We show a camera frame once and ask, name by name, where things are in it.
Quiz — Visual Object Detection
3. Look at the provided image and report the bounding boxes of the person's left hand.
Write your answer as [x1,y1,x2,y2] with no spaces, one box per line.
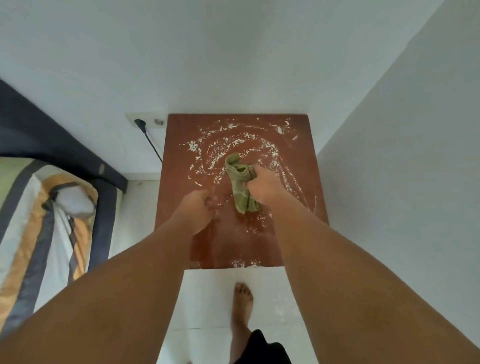
[170,189,221,237]

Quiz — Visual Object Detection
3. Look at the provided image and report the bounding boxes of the person's left forearm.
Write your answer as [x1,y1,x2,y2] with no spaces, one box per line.
[0,218,200,364]

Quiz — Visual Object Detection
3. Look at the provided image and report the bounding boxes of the green cleaning cloth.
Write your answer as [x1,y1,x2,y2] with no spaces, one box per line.
[224,152,261,215]

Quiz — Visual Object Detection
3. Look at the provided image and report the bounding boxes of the white pillow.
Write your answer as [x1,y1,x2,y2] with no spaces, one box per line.
[55,183,97,220]

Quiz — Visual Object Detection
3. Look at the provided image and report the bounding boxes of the white wall socket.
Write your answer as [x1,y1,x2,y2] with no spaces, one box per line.
[125,113,168,130]

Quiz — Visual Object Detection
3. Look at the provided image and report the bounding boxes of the white powder spill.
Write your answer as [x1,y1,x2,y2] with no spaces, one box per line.
[180,118,319,269]

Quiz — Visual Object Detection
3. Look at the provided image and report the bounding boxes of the black power cable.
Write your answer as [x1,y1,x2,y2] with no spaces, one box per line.
[143,130,164,164]

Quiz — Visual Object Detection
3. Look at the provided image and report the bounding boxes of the person's bare leg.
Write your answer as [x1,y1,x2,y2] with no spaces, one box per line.
[229,282,255,364]

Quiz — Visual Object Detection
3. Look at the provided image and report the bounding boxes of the black shorts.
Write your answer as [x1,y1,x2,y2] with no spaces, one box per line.
[234,329,293,364]

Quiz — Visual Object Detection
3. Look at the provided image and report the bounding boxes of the person's right forearm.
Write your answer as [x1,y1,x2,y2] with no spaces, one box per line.
[262,190,480,364]

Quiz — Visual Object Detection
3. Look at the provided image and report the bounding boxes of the dark blue bed frame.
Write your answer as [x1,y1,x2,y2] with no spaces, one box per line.
[0,78,129,194]

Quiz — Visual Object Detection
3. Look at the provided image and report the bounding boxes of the person's right hand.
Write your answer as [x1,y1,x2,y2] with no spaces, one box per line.
[242,165,290,209]

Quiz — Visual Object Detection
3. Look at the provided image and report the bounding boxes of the striped bed sheet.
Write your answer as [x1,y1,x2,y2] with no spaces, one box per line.
[0,157,123,340]

